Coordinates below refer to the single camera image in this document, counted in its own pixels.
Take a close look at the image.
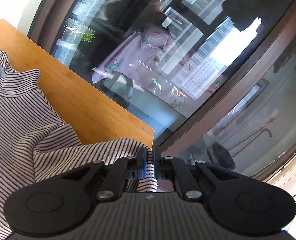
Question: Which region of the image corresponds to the black white striped shirt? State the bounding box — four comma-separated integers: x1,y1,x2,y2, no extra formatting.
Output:
0,50,146,239

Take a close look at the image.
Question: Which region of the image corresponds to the black dustpan bin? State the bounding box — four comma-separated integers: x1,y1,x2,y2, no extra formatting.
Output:
207,143,236,170

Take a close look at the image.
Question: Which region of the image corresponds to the pink floral hanging cloth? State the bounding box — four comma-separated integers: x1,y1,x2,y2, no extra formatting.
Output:
91,23,229,118

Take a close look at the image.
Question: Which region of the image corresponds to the potted green plant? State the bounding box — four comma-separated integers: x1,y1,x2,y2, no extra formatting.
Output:
82,33,95,43

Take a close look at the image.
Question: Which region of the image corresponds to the long handled broom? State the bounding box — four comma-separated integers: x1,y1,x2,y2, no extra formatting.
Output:
228,108,279,156

